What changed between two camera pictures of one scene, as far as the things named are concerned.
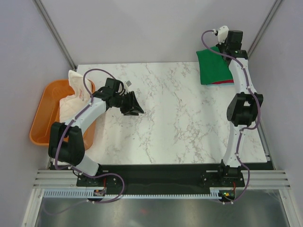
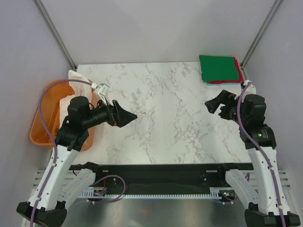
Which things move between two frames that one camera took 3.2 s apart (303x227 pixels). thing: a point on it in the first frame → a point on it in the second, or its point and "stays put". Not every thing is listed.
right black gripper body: (223, 47) → (230, 111)
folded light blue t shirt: (229, 83) stays put
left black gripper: (132, 108) → (118, 117)
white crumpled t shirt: (70, 105) stays put
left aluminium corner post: (55, 33) stays put
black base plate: (155, 178) stays put
